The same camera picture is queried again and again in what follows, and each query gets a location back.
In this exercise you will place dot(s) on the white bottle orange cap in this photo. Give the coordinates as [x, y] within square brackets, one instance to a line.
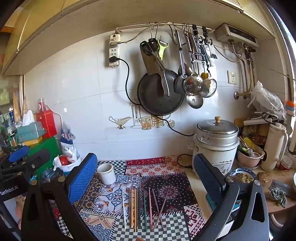
[291, 109]

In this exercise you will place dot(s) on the red tin box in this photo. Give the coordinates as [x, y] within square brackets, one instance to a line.
[46, 125]

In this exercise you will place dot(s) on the white blue basket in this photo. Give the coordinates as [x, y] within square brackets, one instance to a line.
[71, 165]

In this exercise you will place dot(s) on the teal tissue box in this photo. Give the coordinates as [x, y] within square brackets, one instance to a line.
[31, 133]

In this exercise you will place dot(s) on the glass door cabinet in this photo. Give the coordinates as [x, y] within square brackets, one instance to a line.
[9, 97]

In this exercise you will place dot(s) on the wall water heater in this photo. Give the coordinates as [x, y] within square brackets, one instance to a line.
[235, 34]

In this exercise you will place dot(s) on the green vegetable bunch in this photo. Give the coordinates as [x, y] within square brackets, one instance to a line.
[278, 198]

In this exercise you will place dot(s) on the wooden chopstick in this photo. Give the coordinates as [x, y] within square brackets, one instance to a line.
[136, 208]
[132, 208]

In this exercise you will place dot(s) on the steel ladle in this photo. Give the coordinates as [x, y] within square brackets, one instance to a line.
[194, 102]
[178, 85]

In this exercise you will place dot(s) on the overhead kitchen cabinet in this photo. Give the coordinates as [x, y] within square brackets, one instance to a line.
[138, 14]

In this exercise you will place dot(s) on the white ceramic cup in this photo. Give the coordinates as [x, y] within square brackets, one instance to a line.
[106, 175]

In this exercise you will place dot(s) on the wooden cutting board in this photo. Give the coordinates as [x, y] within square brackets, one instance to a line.
[277, 176]

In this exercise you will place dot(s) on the blue white plastic bag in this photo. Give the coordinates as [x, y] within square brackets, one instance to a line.
[68, 143]

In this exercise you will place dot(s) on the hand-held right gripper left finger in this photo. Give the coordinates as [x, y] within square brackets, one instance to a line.
[83, 178]

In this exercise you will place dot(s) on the white hanging rail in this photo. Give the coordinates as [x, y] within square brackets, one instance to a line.
[143, 26]

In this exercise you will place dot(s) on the mesh strainer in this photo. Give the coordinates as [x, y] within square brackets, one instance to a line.
[211, 89]

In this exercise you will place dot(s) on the green peeler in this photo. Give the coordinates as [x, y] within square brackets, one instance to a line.
[162, 49]

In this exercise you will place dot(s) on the yellow flat box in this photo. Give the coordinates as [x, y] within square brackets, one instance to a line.
[32, 141]

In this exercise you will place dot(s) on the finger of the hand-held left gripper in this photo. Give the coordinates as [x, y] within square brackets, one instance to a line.
[38, 158]
[18, 154]

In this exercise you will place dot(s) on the teal flat box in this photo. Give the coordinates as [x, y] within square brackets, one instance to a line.
[211, 204]

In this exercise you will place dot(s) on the white power strip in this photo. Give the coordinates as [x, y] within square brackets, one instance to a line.
[114, 51]

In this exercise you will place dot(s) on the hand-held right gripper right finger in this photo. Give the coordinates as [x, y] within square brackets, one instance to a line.
[208, 179]

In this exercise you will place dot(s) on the red white small container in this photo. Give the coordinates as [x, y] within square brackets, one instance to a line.
[286, 163]

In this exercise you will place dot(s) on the patterned patchwork mat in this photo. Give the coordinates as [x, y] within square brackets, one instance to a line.
[175, 185]

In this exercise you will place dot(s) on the yellow sponge brush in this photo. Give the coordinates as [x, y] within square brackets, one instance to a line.
[204, 76]

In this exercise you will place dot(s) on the steel slicer tool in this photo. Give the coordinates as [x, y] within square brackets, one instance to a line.
[197, 56]

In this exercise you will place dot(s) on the pink bowl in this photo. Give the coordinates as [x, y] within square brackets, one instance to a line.
[248, 161]

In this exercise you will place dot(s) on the green chopstick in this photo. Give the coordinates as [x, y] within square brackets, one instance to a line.
[144, 208]

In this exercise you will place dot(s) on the white plastic cutting board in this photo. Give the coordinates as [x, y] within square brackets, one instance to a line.
[59, 120]

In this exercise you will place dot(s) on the white wall outlet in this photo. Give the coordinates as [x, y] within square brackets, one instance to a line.
[232, 77]

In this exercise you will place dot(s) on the steel slotted skimmer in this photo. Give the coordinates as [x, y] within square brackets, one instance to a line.
[192, 86]

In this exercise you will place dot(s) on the wall water valve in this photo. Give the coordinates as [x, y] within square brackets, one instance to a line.
[236, 95]

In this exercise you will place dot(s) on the green box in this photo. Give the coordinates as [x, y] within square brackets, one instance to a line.
[52, 146]

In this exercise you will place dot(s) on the black frying pan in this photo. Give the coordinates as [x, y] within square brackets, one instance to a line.
[152, 97]

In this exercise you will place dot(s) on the red canister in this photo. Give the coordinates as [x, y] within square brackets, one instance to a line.
[41, 105]

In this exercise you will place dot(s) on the white thermos jug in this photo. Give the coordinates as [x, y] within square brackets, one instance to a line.
[274, 148]

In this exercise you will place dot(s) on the blue rimmed plate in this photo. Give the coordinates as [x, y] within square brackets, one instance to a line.
[242, 176]

